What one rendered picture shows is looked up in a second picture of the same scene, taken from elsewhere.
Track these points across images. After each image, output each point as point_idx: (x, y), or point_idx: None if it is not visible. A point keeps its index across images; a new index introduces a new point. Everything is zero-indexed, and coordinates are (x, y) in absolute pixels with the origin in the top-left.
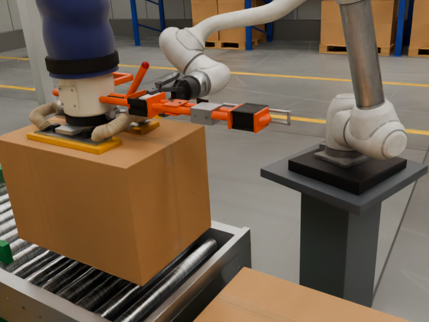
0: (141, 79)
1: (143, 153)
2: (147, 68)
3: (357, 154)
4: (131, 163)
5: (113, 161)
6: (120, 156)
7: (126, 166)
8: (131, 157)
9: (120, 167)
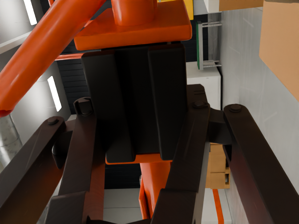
0: (44, 71)
1: (290, 66)
2: (13, 109)
3: None
4: (265, 60)
5: (267, 10)
6: (279, 6)
7: (260, 54)
8: (278, 41)
9: (260, 42)
